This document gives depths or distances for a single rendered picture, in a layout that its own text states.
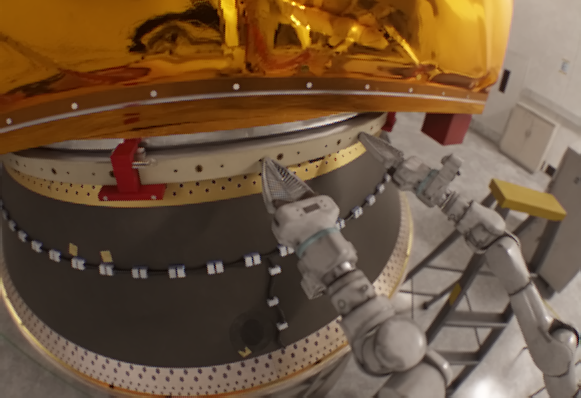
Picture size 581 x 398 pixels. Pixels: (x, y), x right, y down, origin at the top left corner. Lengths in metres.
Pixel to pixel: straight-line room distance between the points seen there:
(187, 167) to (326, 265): 0.28
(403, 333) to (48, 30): 0.63
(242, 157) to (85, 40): 0.34
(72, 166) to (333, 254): 0.48
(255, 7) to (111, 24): 0.24
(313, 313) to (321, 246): 0.41
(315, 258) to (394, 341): 0.15
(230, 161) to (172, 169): 0.10
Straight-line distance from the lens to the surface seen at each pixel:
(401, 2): 0.65
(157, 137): 0.51
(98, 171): 0.54
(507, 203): 1.17
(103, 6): 0.47
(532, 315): 0.67
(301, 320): 0.75
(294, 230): 0.39
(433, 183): 0.61
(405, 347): 0.34
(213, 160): 0.49
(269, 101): 0.57
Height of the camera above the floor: 1.95
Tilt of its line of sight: 34 degrees down
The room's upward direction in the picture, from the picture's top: 7 degrees clockwise
